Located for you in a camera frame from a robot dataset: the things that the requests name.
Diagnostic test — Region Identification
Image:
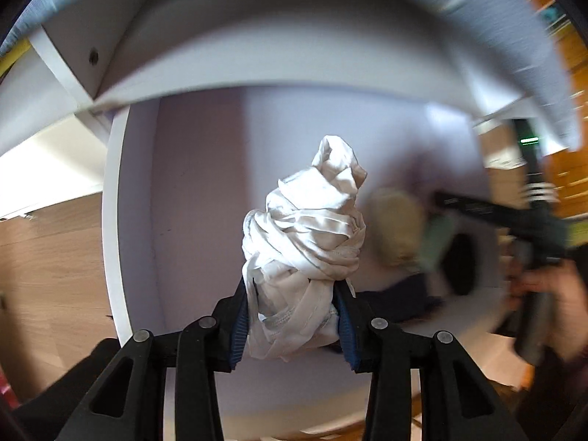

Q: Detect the pink cloth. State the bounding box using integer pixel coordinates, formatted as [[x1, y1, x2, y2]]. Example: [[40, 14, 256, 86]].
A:
[[0, 372, 19, 406]]

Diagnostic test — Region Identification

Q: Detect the yellow cloth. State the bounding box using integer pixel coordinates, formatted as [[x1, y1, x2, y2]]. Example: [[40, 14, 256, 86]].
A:
[[0, 39, 33, 81]]

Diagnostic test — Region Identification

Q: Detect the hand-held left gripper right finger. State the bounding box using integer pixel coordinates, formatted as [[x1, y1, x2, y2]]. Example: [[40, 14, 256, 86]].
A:
[[331, 280, 513, 441]]

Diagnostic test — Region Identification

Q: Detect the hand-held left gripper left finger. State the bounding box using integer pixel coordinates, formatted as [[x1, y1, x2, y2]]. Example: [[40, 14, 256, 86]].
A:
[[55, 278, 251, 441]]

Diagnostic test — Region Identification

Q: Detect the person's right hand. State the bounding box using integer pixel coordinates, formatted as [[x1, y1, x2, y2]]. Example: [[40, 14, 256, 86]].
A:
[[508, 261, 588, 346]]

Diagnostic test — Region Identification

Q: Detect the white garment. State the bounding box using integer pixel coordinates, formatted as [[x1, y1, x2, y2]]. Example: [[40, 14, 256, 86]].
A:
[[241, 135, 369, 363]]

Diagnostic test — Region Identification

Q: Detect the navy lace trimmed garment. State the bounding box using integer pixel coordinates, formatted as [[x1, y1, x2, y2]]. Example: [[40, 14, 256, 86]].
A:
[[356, 273, 453, 322]]

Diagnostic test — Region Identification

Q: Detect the cream garment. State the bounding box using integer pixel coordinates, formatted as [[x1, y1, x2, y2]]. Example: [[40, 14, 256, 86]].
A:
[[370, 188, 428, 269]]

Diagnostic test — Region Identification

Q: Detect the person's left leg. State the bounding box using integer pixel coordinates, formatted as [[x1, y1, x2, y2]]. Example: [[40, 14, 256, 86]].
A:
[[14, 337, 125, 423]]

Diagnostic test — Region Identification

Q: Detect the brown wooden wardrobe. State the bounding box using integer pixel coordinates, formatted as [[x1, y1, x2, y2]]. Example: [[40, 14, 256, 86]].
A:
[[524, 0, 588, 240]]

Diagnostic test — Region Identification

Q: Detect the white lavender drawer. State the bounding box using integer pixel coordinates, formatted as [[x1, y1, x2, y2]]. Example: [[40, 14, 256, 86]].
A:
[[102, 85, 510, 428]]

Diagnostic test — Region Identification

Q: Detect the mint green garment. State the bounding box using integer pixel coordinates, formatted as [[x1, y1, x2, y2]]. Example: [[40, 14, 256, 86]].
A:
[[416, 216, 460, 272]]

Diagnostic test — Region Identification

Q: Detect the black sock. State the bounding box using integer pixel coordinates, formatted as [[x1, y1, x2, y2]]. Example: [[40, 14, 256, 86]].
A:
[[438, 232, 483, 297]]

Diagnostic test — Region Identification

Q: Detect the grey checked bedsheet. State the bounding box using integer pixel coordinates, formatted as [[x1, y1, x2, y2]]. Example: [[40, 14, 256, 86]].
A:
[[0, 0, 582, 152]]

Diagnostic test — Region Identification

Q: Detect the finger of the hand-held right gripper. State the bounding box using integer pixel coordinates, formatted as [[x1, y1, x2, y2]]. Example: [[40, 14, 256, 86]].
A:
[[432, 190, 521, 231]]

